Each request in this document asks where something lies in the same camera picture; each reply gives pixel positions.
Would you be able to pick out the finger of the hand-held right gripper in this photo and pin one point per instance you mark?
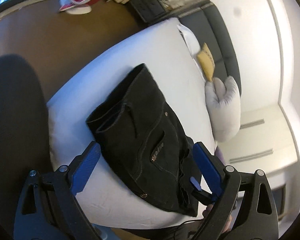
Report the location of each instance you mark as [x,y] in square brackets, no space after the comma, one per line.
[196,186]

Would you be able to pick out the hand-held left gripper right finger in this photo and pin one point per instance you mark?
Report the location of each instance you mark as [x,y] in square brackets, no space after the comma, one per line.
[208,172]

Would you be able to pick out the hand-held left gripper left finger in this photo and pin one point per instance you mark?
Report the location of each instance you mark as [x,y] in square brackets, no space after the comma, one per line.
[86,170]

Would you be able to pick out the black pants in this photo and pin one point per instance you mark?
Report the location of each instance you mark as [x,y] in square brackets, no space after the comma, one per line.
[145,135]

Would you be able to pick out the person's right hand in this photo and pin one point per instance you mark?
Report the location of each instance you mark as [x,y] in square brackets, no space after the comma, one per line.
[208,210]

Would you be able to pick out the purple cushion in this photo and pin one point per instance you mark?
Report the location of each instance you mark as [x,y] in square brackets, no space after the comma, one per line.
[219,158]

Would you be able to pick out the grey pillow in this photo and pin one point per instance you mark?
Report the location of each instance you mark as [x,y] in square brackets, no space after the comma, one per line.
[226,110]

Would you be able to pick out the white wardrobe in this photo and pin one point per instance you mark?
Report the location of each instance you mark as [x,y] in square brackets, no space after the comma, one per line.
[265,140]

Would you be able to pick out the yellow cushion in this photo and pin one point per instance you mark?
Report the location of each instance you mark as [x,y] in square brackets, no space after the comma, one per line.
[206,60]

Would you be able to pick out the bed with white sheet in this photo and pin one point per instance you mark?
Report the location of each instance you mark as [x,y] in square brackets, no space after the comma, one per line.
[165,67]

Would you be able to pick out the white pillow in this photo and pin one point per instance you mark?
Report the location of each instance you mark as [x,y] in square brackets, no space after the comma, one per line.
[190,42]

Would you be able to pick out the grey padded headboard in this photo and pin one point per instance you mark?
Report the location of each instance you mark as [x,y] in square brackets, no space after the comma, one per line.
[222,37]

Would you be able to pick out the dark grey nightstand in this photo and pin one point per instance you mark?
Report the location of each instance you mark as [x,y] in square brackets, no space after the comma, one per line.
[147,5]

